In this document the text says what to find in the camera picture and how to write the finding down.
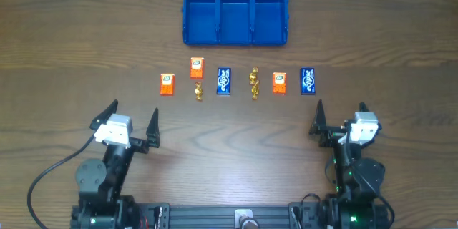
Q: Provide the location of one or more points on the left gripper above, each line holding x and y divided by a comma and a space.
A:
139, 146

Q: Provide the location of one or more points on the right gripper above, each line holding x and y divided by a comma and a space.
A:
331, 136

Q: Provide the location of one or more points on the blue candy pack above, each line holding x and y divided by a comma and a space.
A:
307, 81
223, 81

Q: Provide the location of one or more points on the orange candy box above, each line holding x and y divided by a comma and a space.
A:
167, 86
279, 84
197, 69

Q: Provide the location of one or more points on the gold candy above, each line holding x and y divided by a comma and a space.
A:
255, 91
253, 76
198, 92

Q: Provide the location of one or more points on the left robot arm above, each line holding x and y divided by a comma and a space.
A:
114, 164

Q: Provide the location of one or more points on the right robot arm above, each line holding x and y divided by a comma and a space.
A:
368, 175

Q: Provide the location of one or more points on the blue tray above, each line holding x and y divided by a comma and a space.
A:
234, 25

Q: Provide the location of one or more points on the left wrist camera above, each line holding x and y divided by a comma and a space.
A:
114, 130

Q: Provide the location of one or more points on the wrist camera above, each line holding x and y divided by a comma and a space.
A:
363, 127
114, 130

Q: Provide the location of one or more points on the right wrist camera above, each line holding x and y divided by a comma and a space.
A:
363, 127

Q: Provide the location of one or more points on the mounting rail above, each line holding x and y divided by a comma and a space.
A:
207, 216

